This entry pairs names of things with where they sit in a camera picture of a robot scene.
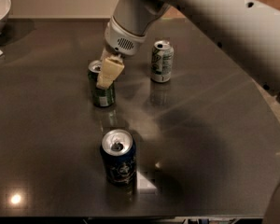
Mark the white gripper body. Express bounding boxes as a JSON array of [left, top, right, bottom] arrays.
[[105, 18, 146, 56]]

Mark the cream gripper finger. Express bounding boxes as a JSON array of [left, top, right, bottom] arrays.
[[96, 55, 124, 90], [100, 49, 112, 61]]

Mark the green soda can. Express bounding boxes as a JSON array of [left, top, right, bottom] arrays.
[[88, 60, 115, 107]]

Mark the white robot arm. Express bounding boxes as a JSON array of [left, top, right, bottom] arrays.
[[97, 0, 280, 104]]

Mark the white green 7up can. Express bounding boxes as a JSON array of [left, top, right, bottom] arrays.
[[150, 40, 174, 83]]

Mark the dark blue soda can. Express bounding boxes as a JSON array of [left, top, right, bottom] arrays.
[[100, 129, 136, 186]]

